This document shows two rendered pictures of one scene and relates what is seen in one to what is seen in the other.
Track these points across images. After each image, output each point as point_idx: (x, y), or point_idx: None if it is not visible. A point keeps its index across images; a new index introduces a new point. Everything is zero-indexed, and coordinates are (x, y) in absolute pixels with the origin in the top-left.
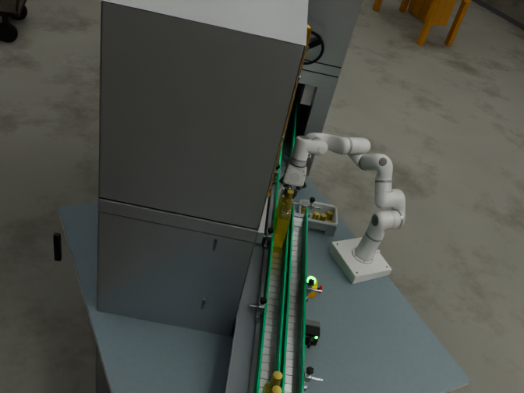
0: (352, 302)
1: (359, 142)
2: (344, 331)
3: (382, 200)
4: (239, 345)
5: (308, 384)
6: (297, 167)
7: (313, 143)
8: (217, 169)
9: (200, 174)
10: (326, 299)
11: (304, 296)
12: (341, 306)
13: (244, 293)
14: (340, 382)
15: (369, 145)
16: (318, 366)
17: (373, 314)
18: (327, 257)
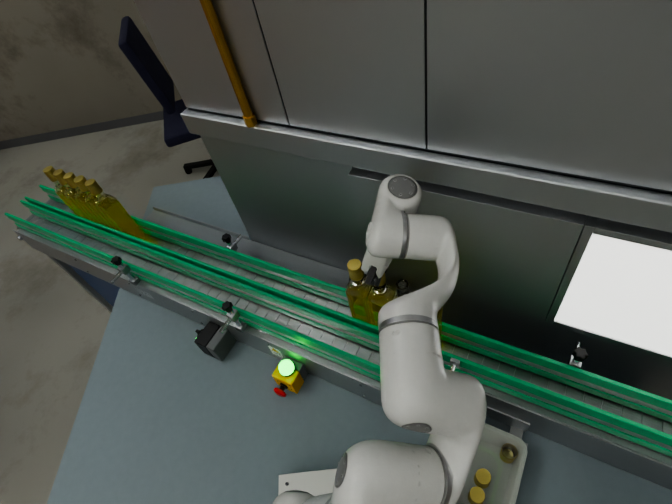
0: (246, 455)
1: (393, 357)
2: (206, 409)
3: (303, 503)
4: (215, 236)
5: (166, 325)
6: None
7: (378, 203)
8: None
9: None
10: (271, 408)
11: (219, 300)
12: (248, 430)
13: (282, 255)
14: (146, 364)
15: (390, 409)
16: (179, 346)
17: (210, 483)
18: None
